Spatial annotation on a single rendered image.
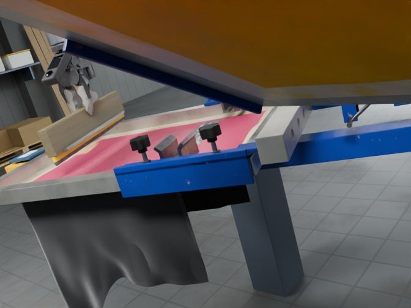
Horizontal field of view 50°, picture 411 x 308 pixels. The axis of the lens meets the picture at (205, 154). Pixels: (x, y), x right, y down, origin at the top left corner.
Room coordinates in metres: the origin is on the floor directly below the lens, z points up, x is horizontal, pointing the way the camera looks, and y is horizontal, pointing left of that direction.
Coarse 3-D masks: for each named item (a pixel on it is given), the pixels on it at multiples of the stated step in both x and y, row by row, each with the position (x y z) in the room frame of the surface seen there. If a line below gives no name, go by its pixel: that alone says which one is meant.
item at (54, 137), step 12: (108, 96) 1.41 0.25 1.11; (84, 108) 1.29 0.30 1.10; (96, 108) 1.33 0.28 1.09; (108, 108) 1.39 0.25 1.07; (120, 108) 1.45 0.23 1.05; (60, 120) 1.19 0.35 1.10; (72, 120) 1.22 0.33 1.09; (84, 120) 1.26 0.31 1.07; (96, 120) 1.31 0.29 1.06; (48, 132) 1.12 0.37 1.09; (60, 132) 1.16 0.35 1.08; (72, 132) 1.20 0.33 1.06; (84, 132) 1.24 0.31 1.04; (48, 144) 1.12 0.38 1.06; (60, 144) 1.14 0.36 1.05; (48, 156) 1.13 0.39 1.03
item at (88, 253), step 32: (64, 224) 1.09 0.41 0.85; (96, 224) 1.05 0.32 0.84; (128, 224) 1.01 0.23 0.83; (160, 224) 0.97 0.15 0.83; (64, 256) 1.11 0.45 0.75; (96, 256) 1.08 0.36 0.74; (128, 256) 1.04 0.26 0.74; (160, 256) 0.98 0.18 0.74; (192, 256) 0.97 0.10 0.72; (64, 288) 1.14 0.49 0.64; (96, 288) 1.09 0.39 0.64
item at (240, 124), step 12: (216, 120) 1.32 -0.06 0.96; (228, 120) 1.28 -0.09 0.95; (240, 120) 1.24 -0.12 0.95; (252, 120) 1.20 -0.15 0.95; (144, 132) 1.45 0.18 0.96; (156, 132) 1.40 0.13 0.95; (228, 132) 1.15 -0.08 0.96; (240, 132) 1.11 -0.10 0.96; (108, 144) 1.42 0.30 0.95; (84, 156) 1.34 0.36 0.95
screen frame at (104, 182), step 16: (176, 112) 1.45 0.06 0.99; (192, 112) 1.43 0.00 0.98; (208, 112) 1.41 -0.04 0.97; (272, 112) 1.08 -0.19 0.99; (112, 128) 1.57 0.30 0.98; (128, 128) 1.54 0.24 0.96; (32, 160) 1.33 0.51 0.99; (48, 160) 1.36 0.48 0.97; (256, 160) 0.81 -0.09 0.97; (16, 176) 1.23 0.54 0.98; (80, 176) 0.99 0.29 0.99; (96, 176) 0.96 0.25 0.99; (112, 176) 0.92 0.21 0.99; (0, 192) 1.07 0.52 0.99; (16, 192) 1.05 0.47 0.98; (32, 192) 1.02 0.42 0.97; (48, 192) 1.00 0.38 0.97; (64, 192) 0.98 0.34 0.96; (80, 192) 0.96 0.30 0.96; (96, 192) 0.95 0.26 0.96
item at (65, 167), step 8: (224, 136) 1.11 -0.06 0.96; (232, 136) 1.09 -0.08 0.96; (240, 136) 1.07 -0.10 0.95; (200, 144) 1.11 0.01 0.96; (208, 144) 1.08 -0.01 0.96; (224, 144) 1.04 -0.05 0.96; (232, 144) 1.02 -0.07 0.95; (200, 152) 1.03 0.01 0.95; (72, 160) 1.34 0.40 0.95; (80, 160) 1.31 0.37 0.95; (56, 168) 1.29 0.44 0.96; (64, 168) 1.26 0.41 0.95; (40, 176) 1.25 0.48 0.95; (48, 176) 1.22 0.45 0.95; (56, 176) 1.20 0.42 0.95
